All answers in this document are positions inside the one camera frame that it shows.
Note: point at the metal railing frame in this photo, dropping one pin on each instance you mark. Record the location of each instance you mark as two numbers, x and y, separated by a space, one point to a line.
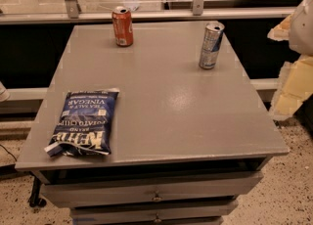
146 10

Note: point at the silver blue energy drink can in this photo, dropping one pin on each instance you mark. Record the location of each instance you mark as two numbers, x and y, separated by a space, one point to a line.
212 38

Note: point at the blue chip bag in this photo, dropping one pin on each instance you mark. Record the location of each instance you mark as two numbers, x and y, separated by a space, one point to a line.
85 124

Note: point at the top drawer with knob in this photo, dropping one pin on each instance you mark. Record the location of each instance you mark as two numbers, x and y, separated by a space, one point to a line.
153 190

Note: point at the grey drawer cabinet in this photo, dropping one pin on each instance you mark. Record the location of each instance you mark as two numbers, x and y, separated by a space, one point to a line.
172 118

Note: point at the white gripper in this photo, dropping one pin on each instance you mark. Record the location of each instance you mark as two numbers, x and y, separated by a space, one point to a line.
303 28

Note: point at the drawer with knob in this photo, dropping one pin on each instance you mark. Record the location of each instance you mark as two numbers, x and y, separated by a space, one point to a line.
153 213
153 190

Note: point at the orange coke can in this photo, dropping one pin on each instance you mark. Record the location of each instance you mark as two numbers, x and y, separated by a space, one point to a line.
122 26

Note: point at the black caster wheel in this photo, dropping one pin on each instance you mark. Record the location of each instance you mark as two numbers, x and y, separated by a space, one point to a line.
34 199

